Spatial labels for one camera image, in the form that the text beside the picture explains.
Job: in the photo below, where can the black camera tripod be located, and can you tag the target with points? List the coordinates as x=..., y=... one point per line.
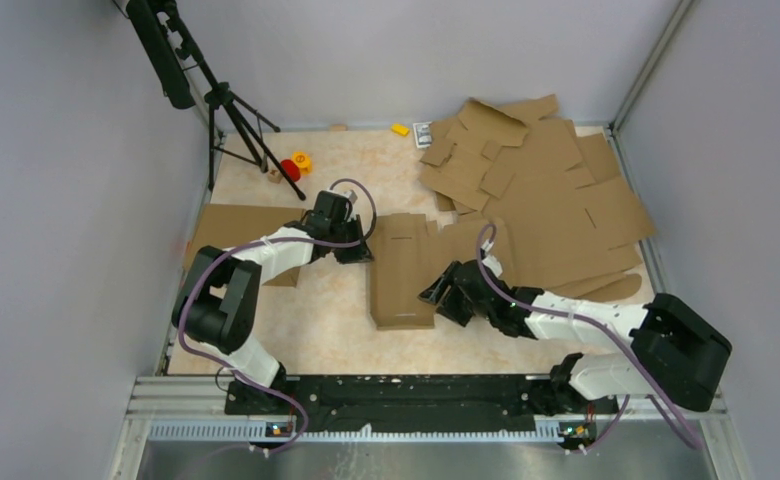
x=173, y=52

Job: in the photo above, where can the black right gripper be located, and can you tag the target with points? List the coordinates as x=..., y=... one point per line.
x=449, y=307

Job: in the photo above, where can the red round toy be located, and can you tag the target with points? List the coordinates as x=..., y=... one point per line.
x=291, y=169

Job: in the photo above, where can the cardboard sheet pile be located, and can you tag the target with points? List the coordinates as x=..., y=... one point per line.
x=558, y=198

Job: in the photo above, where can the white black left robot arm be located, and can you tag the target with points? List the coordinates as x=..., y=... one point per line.
x=214, y=312

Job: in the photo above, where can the cardboard box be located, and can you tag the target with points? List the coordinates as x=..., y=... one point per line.
x=411, y=252
x=223, y=225

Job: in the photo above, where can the folded closed cardboard box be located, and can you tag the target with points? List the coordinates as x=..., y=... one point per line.
x=223, y=225

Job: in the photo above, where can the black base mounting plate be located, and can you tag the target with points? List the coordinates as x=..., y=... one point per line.
x=415, y=403

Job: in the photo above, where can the orange round toy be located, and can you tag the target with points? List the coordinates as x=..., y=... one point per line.
x=303, y=162

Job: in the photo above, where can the yellow block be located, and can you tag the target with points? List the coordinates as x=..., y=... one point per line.
x=400, y=129

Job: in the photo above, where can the aluminium frame rail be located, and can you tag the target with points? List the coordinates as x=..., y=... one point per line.
x=191, y=407

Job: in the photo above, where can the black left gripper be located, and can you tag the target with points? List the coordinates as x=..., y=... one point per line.
x=357, y=253

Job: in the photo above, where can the small wooden cube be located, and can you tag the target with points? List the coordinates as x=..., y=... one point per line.
x=274, y=176

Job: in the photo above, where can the playing card box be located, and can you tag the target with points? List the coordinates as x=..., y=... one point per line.
x=422, y=134

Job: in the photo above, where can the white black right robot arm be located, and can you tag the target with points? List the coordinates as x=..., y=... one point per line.
x=662, y=348

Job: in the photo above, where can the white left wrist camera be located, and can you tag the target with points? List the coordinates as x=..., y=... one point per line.
x=351, y=197

